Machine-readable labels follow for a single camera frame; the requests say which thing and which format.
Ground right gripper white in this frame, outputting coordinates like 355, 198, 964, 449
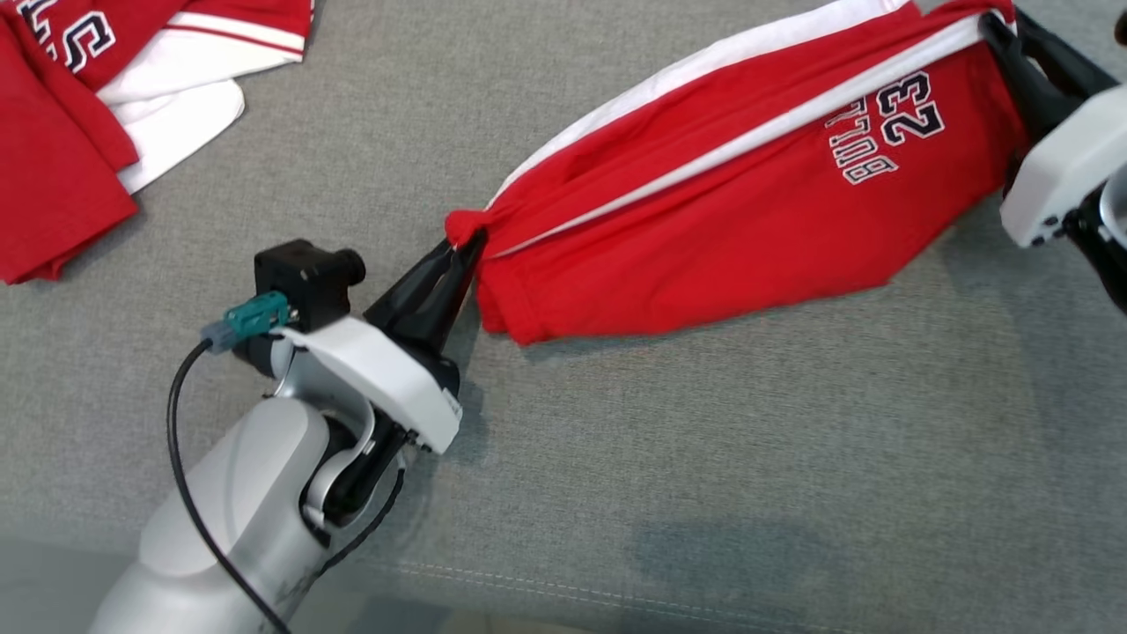
979, 10, 1127, 248

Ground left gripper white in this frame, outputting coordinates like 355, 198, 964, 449
280, 231, 489, 529

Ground red shorts white side stripe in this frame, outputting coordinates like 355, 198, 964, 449
445, 0, 1031, 346

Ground red bulls jersey white sleeves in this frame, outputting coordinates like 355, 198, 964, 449
0, 0, 316, 285

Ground grey fabric sofa cushion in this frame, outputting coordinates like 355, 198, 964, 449
0, 0, 1127, 634

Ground left teal camera connector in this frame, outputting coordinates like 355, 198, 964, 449
201, 291, 293, 354

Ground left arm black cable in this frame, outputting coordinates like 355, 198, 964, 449
166, 339, 407, 634

